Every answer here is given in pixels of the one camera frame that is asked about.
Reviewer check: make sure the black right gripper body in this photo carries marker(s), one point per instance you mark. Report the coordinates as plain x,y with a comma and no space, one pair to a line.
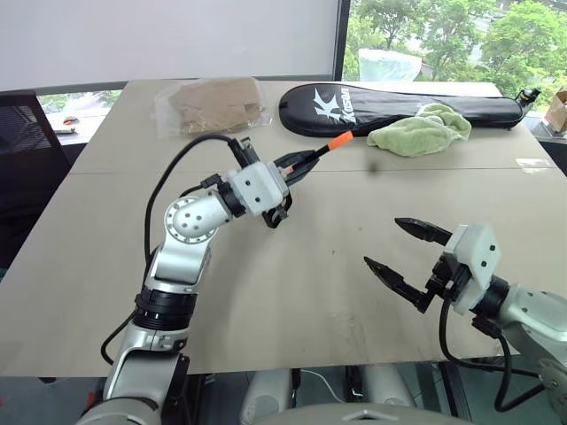
447,279

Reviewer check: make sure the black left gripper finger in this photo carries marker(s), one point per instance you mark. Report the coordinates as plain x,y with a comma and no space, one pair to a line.
297,156
305,170

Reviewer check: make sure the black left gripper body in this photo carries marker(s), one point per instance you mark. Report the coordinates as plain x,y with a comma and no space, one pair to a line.
271,220

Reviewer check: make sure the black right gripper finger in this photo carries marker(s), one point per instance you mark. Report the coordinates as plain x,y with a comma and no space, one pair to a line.
398,283
423,229

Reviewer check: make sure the black pen with orange cap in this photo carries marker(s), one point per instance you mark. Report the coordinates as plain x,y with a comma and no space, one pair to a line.
339,141

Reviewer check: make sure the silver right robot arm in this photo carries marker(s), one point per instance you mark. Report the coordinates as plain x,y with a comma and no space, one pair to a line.
531,319

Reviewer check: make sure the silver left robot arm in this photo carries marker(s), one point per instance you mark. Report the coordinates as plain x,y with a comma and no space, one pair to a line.
188,223

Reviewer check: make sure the green towel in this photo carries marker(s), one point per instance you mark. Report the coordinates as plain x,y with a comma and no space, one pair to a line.
416,135

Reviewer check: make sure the clear bag with brown cardboard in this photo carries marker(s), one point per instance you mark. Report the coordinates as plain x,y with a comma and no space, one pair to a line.
212,104

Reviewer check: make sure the silver rounded robot leg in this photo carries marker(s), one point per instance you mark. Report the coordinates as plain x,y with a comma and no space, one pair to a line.
387,385
266,394

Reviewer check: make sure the black racket bag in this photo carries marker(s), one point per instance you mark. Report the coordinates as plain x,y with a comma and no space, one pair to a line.
390,102

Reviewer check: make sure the clear plastic bag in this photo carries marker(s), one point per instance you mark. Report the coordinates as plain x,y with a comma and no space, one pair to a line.
390,64

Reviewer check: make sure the grey robot torso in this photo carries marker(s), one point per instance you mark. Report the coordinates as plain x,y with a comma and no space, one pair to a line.
363,415

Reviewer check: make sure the small black yellow device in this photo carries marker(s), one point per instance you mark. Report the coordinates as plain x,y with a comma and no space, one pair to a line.
529,95

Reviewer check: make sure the brown cardboard box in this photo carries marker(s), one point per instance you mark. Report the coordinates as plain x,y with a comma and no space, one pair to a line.
557,110

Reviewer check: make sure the small orange white object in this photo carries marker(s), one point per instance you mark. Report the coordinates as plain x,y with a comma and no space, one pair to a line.
70,124

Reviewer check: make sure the black office chair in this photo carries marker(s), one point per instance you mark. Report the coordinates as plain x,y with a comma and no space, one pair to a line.
26,168

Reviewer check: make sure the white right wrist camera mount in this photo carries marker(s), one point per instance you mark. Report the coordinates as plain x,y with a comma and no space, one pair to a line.
478,261

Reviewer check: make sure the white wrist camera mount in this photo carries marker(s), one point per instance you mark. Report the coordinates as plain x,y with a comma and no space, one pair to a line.
478,261
259,186

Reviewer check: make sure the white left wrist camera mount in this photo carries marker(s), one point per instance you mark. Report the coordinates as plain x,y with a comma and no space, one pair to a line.
259,186

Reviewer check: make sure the dark window frame post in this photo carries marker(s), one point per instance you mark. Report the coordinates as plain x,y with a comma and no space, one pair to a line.
341,37

